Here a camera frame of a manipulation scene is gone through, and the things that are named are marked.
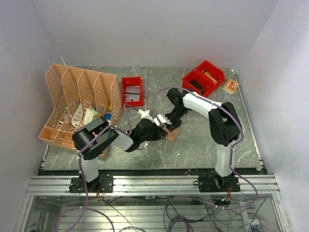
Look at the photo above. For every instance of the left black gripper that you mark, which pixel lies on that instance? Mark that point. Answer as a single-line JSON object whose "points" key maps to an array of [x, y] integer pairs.
{"points": [[160, 132]]}

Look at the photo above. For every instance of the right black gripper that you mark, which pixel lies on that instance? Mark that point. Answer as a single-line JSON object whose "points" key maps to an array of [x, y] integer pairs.
{"points": [[173, 125]]}

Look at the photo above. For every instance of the brown leather card holder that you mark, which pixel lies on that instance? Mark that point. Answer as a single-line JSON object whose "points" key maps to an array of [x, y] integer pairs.
{"points": [[171, 135]]}

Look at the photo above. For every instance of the white credit card stack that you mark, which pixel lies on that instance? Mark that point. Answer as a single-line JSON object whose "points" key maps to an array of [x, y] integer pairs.
{"points": [[132, 94]]}

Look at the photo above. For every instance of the red bin with cards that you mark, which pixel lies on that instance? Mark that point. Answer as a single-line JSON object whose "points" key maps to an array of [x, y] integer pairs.
{"points": [[132, 81]]}

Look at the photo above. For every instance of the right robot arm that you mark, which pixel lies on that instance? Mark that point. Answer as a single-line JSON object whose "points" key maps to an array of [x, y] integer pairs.
{"points": [[225, 127]]}

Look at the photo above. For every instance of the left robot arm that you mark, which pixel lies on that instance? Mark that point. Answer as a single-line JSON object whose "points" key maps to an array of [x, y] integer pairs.
{"points": [[94, 138]]}

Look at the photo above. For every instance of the white ruler card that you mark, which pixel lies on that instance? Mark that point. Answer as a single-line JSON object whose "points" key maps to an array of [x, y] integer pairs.
{"points": [[77, 116]]}

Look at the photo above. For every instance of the red bin front pair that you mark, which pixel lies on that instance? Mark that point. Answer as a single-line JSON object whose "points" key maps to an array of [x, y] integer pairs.
{"points": [[203, 80]]}

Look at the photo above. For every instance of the red bin pair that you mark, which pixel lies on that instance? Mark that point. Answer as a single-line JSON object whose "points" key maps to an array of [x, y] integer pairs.
{"points": [[203, 80], [215, 72]]}

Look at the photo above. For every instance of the yellow blue toy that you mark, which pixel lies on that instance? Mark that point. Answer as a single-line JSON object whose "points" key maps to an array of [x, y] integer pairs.
{"points": [[108, 114]]}

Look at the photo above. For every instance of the brown item in bin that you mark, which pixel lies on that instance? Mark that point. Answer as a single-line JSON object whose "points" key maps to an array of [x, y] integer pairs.
{"points": [[209, 76]]}

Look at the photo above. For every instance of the red bin rear pair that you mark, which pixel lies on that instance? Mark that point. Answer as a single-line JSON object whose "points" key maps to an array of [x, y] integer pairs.
{"points": [[215, 72]]}

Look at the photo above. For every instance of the orange spiral notepad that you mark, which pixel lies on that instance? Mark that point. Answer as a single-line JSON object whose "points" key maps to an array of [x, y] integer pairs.
{"points": [[230, 86]]}

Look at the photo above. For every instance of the green white carton box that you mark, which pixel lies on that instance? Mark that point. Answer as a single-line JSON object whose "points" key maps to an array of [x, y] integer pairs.
{"points": [[90, 115]]}

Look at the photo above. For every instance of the peach file organizer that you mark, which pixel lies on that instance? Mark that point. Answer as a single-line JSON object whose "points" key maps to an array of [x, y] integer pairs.
{"points": [[69, 87]]}

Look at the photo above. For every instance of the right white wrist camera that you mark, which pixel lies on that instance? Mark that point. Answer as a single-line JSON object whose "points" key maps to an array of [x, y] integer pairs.
{"points": [[161, 120]]}

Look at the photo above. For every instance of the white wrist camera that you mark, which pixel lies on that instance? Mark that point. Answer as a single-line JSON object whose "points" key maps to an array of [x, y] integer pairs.
{"points": [[145, 114], [161, 120]]}

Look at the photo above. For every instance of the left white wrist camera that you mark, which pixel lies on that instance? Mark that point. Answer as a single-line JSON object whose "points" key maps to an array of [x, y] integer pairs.
{"points": [[145, 114]]}

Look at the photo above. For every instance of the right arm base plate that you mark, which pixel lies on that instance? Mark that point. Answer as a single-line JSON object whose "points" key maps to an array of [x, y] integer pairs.
{"points": [[214, 184]]}

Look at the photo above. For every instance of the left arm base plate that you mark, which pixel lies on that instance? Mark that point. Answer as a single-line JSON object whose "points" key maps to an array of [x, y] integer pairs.
{"points": [[102, 184]]}

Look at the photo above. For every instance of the aluminium rail frame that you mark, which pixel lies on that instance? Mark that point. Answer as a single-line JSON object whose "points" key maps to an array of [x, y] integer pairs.
{"points": [[144, 186]]}

